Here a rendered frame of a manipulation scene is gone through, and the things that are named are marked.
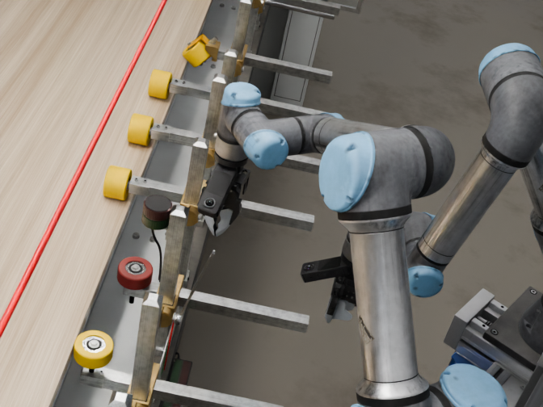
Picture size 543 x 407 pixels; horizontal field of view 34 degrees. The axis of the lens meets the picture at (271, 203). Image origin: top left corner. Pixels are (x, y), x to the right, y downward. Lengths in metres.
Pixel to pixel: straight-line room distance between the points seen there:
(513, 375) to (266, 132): 0.78
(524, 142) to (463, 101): 3.35
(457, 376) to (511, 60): 0.60
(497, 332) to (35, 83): 1.47
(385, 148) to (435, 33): 4.28
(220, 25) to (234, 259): 0.96
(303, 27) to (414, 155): 2.83
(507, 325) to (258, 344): 1.39
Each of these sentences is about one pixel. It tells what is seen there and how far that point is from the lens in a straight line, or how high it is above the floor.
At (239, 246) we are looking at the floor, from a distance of 3.58.
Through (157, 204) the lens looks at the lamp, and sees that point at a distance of 1.90.
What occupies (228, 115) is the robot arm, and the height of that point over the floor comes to 1.37.
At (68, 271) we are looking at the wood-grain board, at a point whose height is 0.90.
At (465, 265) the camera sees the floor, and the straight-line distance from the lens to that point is 3.84.
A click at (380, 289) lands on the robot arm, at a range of 1.39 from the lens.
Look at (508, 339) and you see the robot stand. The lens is 1.99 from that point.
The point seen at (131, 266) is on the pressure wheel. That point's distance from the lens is 2.09.
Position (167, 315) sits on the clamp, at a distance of 2.05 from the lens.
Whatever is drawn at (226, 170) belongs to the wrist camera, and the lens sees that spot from 1.87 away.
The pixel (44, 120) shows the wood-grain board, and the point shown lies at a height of 0.90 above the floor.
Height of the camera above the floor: 2.32
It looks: 37 degrees down
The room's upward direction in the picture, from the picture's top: 13 degrees clockwise
